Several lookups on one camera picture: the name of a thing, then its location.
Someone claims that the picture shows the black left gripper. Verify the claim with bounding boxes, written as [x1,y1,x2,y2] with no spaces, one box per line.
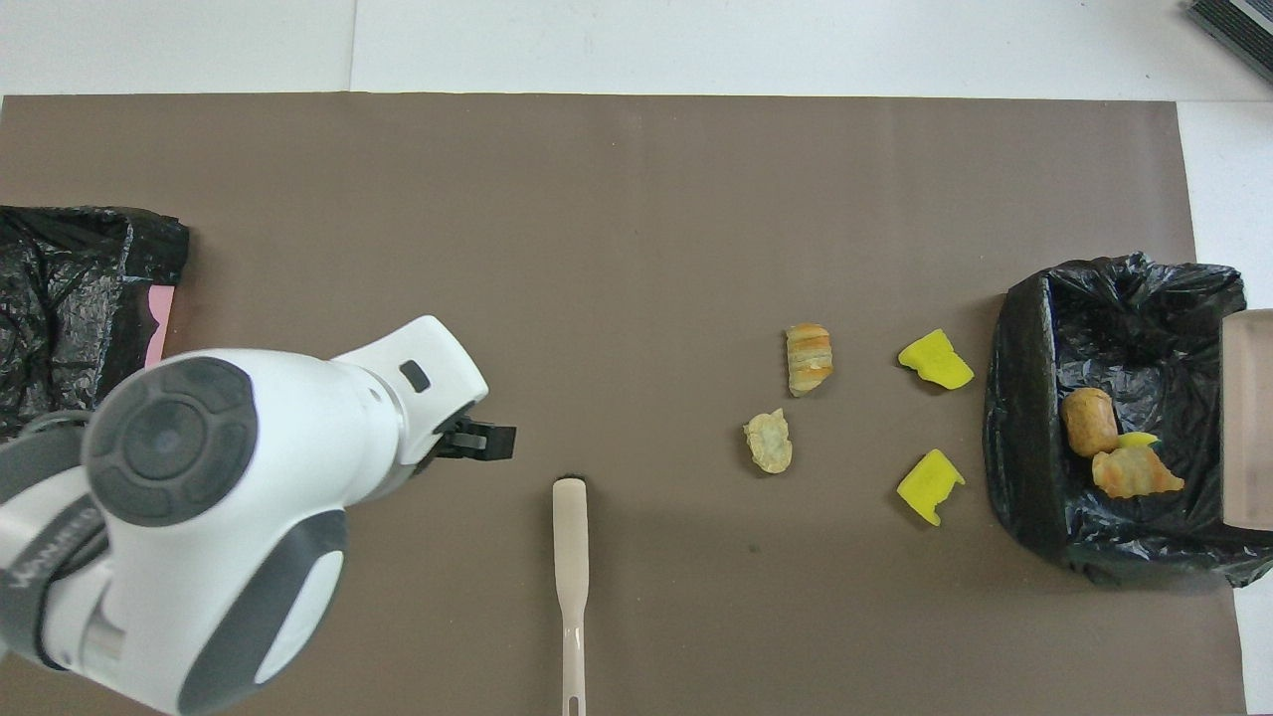
[413,413,517,476]

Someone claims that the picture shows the beige hand brush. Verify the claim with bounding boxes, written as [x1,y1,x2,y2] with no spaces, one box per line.
[552,477,590,716]

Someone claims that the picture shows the pale dumpling shaped bread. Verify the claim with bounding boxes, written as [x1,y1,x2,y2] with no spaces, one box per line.
[743,408,795,475]

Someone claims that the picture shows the striped croissant bread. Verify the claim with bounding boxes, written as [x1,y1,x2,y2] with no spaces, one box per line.
[785,322,834,399]

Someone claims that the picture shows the yellow sponge piece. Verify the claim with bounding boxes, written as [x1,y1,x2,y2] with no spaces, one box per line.
[898,329,975,391]
[897,448,966,526]

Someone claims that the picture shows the brown bread roll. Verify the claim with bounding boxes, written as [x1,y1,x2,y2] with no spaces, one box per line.
[1061,388,1120,458]

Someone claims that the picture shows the golden croissant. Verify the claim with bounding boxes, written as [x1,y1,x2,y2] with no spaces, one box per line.
[1092,445,1185,500]

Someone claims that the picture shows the beige plastic dustpan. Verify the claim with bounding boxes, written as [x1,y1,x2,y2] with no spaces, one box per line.
[1221,308,1273,531]

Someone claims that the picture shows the black bag lined pink bin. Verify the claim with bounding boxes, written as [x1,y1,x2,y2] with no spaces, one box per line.
[0,206,190,444]

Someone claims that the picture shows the brown table mat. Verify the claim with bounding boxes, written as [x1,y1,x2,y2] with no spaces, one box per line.
[0,93,1246,716]

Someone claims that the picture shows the grey ribbed panel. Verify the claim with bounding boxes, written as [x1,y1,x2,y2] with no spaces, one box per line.
[1185,0,1273,83]

